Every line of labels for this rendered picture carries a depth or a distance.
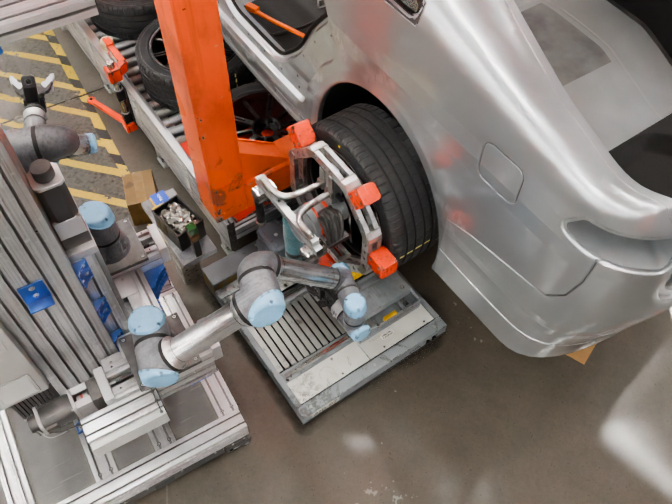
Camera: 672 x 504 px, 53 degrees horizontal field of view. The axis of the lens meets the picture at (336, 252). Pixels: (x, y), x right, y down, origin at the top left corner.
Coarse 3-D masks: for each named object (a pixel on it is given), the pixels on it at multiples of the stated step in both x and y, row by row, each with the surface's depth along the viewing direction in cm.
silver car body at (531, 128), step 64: (256, 0) 352; (320, 0) 245; (384, 0) 210; (448, 0) 195; (512, 0) 192; (576, 0) 316; (640, 0) 305; (256, 64) 316; (320, 64) 268; (384, 64) 224; (448, 64) 198; (512, 64) 186; (576, 64) 292; (640, 64) 300; (448, 128) 210; (512, 128) 187; (576, 128) 179; (640, 128) 289; (448, 192) 228; (512, 192) 198; (576, 192) 177; (640, 192) 174; (448, 256) 249; (512, 256) 214; (576, 256) 189; (640, 256) 190; (512, 320) 233; (576, 320) 210; (640, 320) 215
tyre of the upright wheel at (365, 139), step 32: (320, 128) 256; (352, 128) 249; (384, 128) 249; (352, 160) 245; (384, 160) 243; (416, 160) 246; (384, 192) 241; (416, 192) 247; (384, 224) 248; (416, 224) 251
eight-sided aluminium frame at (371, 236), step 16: (320, 144) 252; (304, 160) 275; (320, 160) 248; (336, 160) 247; (304, 176) 283; (336, 176) 243; (352, 176) 243; (352, 208) 245; (368, 208) 245; (368, 224) 250; (368, 240) 246; (336, 256) 284; (352, 256) 281; (368, 272) 265
